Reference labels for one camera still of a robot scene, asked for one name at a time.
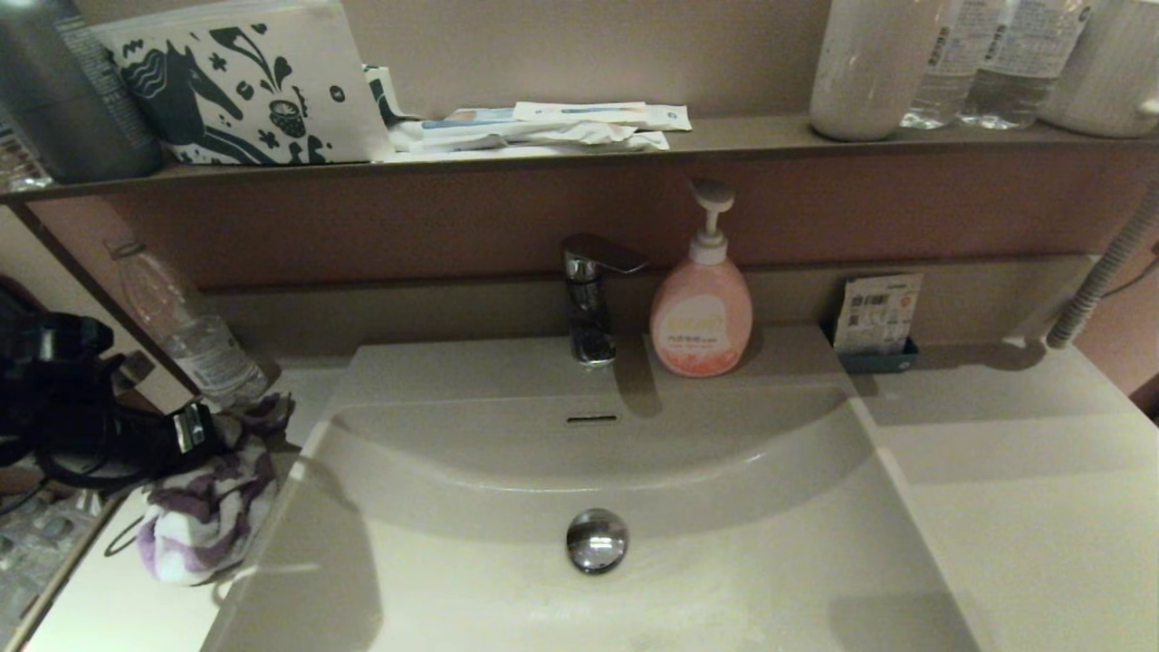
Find purple white striped cloth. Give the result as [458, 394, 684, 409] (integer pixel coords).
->
[136, 391, 296, 588]

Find chrome lever faucet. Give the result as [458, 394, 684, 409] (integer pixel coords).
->
[561, 234, 651, 368]

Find white ceramic sink basin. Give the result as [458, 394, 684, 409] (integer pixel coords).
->
[201, 337, 983, 652]

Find clear plastic water bottle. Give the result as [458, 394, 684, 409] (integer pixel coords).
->
[107, 239, 271, 410]

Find clear drinking glass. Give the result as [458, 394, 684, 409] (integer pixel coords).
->
[0, 118, 51, 191]

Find horse print pouch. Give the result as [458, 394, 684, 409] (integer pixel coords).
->
[91, 0, 395, 167]

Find grey cylindrical container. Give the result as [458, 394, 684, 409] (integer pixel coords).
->
[0, 0, 166, 182]

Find small dark print pouch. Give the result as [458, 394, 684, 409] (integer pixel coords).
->
[364, 63, 425, 124]

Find blue striped toiletry sachet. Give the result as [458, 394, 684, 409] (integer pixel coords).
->
[421, 107, 522, 129]

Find chrome drain stopper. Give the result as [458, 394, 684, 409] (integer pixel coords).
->
[566, 508, 629, 575]

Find crumpled white toiletry packet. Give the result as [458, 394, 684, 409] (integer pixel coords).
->
[389, 120, 671, 155]

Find pink soap pump bottle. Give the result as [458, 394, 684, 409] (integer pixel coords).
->
[648, 178, 754, 379]

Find long white toiletry sachet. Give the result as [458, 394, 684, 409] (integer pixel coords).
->
[512, 101, 693, 132]

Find small blue tray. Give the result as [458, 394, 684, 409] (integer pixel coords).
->
[826, 319, 920, 375]

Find white ceramic jar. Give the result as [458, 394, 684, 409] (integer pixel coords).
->
[809, 0, 944, 143]

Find clear labelled water bottle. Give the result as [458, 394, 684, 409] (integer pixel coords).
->
[958, 0, 1097, 130]
[901, 0, 992, 130]

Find white ribbed container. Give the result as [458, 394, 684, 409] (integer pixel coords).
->
[1037, 0, 1159, 139]

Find brown wall shelf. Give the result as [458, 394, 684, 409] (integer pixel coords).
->
[0, 112, 1159, 204]

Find grey corrugated hose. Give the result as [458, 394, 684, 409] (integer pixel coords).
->
[1046, 186, 1159, 350]

